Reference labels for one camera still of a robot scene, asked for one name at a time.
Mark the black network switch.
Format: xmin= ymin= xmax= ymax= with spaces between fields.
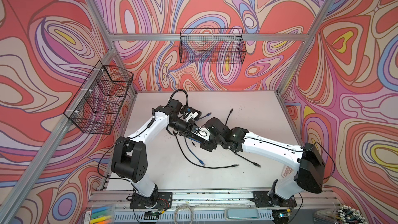
xmin=186 ymin=124 xmax=210 ymax=143
xmin=182 ymin=107 xmax=202 ymax=121

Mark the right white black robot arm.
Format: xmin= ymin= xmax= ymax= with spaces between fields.
xmin=195 ymin=118 xmax=325 ymax=200

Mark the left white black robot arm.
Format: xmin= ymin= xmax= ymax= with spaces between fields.
xmin=111 ymin=89 xmax=194 ymax=198

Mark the white calculator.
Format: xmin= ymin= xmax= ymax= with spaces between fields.
xmin=281 ymin=166 xmax=295 ymax=178

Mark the grey flat device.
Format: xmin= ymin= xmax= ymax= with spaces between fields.
xmin=225 ymin=208 xmax=260 ymax=220

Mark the box of coloured markers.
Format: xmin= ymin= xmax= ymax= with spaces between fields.
xmin=80 ymin=205 xmax=115 ymax=224

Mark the black ethernet cable centre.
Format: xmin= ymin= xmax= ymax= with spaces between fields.
xmin=174 ymin=133 xmax=239 ymax=170

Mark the black ethernet cable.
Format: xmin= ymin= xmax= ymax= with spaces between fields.
xmin=174 ymin=133 xmax=239 ymax=170
xmin=224 ymin=108 xmax=261 ymax=168

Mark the black ethernet cable right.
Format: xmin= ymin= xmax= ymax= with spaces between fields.
xmin=224 ymin=108 xmax=261 ymax=168

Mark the blue ethernet cable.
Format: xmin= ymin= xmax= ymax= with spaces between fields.
xmin=184 ymin=112 xmax=212 ymax=167

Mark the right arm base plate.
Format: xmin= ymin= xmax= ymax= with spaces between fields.
xmin=249 ymin=191 xmax=297 ymax=208

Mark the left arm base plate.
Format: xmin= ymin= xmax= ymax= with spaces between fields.
xmin=126 ymin=191 xmax=173 ymax=211

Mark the clear coiled cable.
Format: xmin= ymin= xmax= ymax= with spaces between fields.
xmin=173 ymin=204 xmax=195 ymax=224

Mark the aluminium front rail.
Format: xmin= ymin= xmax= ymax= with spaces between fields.
xmin=87 ymin=188 xmax=341 ymax=224

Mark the black wire basket back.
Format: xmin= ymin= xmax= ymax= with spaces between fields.
xmin=179 ymin=27 xmax=247 ymax=64

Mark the black wire basket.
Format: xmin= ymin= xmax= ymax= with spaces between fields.
xmin=179 ymin=27 xmax=247 ymax=64
xmin=64 ymin=61 xmax=134 ymax=135

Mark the black wire basket left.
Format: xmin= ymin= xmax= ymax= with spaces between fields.
xmin=64 ymin=61 xmax=134 ymax=135

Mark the bundle of white-tipped cables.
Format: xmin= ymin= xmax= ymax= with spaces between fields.
xmin=313 ymin=204 xmax=369 ymax=224

